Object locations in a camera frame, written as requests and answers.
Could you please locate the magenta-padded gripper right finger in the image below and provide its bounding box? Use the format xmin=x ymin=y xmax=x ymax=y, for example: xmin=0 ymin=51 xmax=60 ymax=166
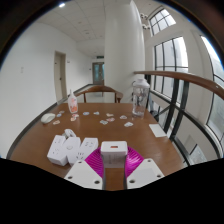
xmin=124 ymin=146 xmax=166 ymax=190

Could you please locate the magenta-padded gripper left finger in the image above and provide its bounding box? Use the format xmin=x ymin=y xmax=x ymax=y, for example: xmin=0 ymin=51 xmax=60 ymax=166
xmin=63 ymin=147 xmax=106 ymax=191

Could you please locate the white charger block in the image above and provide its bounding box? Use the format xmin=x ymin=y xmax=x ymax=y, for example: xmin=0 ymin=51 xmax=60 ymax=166
xmin=99 ymin=140 xmax=129 ymax=169

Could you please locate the white paper card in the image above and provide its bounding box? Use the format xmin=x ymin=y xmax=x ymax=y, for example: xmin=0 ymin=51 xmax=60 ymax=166
xmin=148 ymin=123 xmax=168 ymax=139

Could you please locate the white computer mouse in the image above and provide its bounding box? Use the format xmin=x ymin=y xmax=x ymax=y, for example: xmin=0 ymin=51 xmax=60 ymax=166
xmin=40 ymin=112 xmax=57 ymax=125

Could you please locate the white orange-labelled squeeze bottle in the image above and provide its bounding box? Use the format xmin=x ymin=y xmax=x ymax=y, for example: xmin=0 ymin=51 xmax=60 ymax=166
xmin=67 ymin=88 xmax=80 ymax=115

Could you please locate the clear plastic shaker bottle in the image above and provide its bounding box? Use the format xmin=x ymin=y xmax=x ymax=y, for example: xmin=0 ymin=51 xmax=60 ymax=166
xmin=131 ymin=77 xmax=151 ymax=119

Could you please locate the brown wooden chair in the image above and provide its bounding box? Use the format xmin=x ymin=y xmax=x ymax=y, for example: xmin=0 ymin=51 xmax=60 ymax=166
xmin=74 ymin=84 xmax=125 ymax=104

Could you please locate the beige room door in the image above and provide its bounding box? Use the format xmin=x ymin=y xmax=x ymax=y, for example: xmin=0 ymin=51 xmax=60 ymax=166
xmin=53 ymin=50 xmax=68 ymax=102

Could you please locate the glazed double door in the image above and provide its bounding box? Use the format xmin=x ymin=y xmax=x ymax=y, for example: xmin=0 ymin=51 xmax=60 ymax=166
xmin=91 ymin=61 xmax=106 ymax=86

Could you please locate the wood-topped black railing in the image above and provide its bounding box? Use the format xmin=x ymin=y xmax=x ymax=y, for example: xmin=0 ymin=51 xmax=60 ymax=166
xmin=132 ymin=69 xmax=224 ymax=168

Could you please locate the tall black-framed window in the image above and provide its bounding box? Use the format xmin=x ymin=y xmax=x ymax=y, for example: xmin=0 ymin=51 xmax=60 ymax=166
xmin=153 ymin=35 xmax=190 ymax=101

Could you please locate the arched upper window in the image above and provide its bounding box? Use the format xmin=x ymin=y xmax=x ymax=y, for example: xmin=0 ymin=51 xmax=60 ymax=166
xmin=147 ymin=7 xmax=177 ymax=37

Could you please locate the large glass window wall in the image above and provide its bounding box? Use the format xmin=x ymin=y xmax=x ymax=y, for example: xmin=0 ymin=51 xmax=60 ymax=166
xmin=199 ymin=34 xmax=224 ymax=144

